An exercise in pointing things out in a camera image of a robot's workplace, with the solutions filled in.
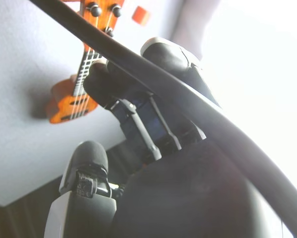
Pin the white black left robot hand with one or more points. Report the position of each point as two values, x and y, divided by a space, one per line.
175 198

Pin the red cylinder with white cross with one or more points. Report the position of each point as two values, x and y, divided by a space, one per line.
140 14

